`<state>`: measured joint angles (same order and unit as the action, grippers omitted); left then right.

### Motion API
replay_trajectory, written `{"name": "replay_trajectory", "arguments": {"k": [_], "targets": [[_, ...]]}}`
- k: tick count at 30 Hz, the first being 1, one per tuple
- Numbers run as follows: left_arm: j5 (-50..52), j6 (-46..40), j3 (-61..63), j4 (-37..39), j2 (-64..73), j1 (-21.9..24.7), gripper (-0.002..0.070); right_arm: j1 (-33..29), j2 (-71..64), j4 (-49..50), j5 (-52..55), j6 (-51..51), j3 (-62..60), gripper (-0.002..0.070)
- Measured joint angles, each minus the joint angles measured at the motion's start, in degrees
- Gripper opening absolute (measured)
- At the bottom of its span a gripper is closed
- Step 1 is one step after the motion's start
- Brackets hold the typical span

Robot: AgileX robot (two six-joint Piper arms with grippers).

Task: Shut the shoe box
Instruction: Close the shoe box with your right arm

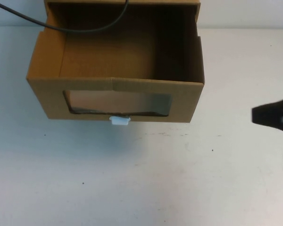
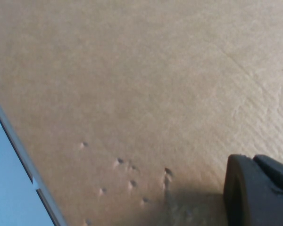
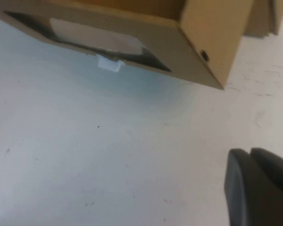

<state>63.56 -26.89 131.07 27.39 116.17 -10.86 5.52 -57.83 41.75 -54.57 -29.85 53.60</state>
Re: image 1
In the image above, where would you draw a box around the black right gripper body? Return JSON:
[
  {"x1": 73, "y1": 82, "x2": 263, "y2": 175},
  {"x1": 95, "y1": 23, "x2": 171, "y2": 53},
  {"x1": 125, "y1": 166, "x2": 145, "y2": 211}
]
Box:
[{"x1": 251, "y1": 93, "x2": 283, "y2": 137}]

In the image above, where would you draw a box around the brown cardboard drawer with window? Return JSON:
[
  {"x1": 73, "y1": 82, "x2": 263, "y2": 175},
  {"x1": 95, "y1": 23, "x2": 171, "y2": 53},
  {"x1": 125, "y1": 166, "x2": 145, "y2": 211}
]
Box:
[{"x1": 25, "y1": 1, "x2": 205, "y2": 124}]

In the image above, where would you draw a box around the brown cardboard shoe box sleeve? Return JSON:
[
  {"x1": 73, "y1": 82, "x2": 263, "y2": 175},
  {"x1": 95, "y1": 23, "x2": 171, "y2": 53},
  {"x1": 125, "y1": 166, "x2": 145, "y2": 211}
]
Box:
[{"x1": 43, "y1": 0, "x2": 201, "y2": 38}]

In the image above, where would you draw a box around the white plastic drawer handle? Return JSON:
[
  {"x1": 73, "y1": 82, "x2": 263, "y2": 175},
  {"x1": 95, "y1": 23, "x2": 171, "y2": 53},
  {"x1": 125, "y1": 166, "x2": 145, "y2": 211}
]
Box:
[{"x1": 109, "y1": 115, "x2": 131, "y2": 128}]

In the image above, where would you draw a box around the black cable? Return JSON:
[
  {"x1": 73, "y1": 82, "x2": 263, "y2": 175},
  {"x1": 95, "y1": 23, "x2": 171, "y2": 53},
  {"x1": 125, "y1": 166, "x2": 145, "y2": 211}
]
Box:
[{"x1": 0, "y1": 0, "x2": 130, "y2": 34}]

